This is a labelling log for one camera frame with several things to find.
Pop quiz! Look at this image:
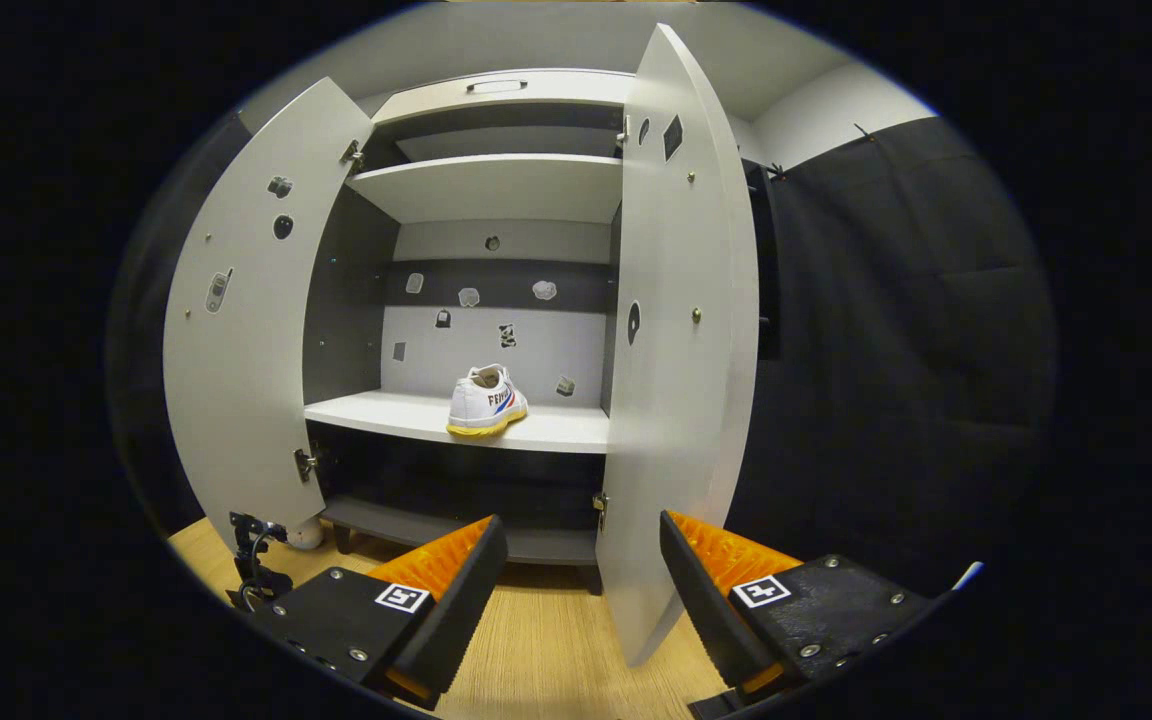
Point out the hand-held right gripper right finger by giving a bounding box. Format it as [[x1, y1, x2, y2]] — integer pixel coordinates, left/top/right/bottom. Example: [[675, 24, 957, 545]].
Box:
[[658, 511, 937, 706]]

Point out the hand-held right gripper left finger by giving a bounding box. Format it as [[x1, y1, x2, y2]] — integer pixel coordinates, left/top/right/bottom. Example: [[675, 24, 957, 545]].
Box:
[[246, 515, 510, 713]]

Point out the white shoe cabinet door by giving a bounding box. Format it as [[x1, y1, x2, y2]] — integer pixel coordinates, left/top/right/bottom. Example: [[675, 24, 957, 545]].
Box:
[[594, 23, 760, 669], [163, 77, 377, 549]]

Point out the white canvas shoe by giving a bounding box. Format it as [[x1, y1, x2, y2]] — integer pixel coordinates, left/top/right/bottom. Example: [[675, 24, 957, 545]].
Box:
[[446, 364, 530, 439]]

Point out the white cabinet shelf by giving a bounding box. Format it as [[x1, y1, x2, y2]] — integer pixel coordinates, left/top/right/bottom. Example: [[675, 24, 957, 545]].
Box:
[[346, 153, 625, 225], [304, 390, 610, 455]]

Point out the white cabinet drawer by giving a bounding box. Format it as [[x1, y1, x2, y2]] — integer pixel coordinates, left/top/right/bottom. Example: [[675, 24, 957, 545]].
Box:
[[371, 68, 637, 126]]

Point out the black backdrop cloth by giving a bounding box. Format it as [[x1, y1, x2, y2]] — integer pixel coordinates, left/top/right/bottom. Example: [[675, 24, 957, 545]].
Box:
[[106, 110, 1057, 601]]

